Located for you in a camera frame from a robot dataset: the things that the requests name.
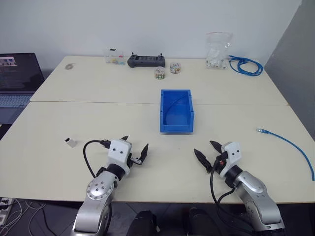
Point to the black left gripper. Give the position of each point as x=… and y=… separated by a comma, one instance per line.
x=136, y=161

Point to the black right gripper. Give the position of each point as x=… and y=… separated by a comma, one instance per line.
x=220, y=162

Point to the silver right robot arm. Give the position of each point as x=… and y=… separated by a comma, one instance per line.
x=256, y=194

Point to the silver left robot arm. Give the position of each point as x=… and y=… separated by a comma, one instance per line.
x=97, y=190

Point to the small white adapter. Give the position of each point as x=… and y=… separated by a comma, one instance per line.
x=71, y=142

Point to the blue plastic storage bin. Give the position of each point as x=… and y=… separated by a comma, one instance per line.
x=176, y=111

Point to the clear jar of beads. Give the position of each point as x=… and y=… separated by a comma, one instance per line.
x=175, y=68
x=160, y=73

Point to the dark rounded shape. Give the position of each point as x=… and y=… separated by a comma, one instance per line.
x=142, y=223

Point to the black handheld remote controller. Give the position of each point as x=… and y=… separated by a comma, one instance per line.
x=145, y=61

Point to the clear plastic box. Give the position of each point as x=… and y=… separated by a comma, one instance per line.
x=114, y=57

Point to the clear plastic zip bag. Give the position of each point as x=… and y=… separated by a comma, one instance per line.
x=217, y=52

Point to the clear tape roll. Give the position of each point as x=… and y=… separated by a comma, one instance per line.
x=70, y=66

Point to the dark open laptop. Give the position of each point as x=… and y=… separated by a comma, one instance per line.
x=17, y=81

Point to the white power strip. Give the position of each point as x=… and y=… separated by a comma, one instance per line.
x=5, y=210

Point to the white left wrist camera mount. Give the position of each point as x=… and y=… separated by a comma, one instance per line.
x=119, y=151

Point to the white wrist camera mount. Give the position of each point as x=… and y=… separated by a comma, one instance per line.
x=233, y=153
x=119, y=151

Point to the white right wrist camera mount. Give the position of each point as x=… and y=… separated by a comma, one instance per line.
x=233, y=153

